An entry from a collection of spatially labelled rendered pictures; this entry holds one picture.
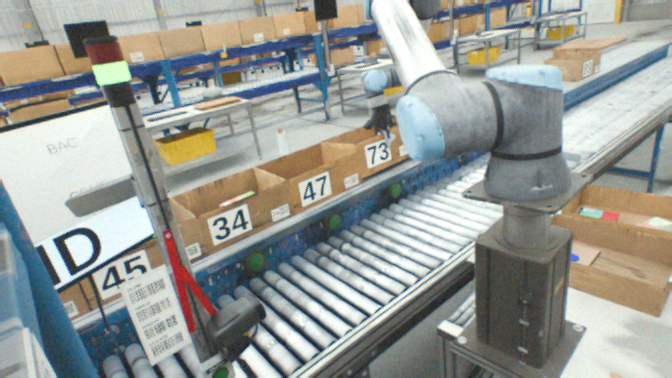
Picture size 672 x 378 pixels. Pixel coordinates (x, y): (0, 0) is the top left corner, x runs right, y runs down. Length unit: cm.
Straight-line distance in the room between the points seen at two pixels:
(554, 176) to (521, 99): 18
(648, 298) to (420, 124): 88
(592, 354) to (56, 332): 119
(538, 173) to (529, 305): 34
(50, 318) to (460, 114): 73
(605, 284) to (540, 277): 44
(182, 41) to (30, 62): 173
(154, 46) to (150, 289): 539
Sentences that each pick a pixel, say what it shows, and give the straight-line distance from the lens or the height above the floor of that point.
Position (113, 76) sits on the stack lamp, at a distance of 79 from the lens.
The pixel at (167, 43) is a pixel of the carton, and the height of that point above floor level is 156.
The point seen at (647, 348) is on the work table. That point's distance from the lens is 139.
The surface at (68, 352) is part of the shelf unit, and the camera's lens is 43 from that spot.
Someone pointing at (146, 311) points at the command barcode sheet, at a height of 117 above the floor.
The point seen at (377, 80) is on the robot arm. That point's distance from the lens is 187.
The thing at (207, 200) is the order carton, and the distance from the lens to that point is 187.
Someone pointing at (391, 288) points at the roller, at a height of 74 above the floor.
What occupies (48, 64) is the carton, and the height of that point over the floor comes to 153.
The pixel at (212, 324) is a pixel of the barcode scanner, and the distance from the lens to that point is 96.
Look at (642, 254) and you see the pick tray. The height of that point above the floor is 77.
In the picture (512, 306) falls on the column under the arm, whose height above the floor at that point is 92.
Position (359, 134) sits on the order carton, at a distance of 230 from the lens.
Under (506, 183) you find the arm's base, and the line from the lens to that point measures 98.
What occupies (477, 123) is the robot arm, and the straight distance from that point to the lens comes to 89.
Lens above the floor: 165
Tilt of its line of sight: 23 degrees down
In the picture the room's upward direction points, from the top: 8 degrees counter-clockwise
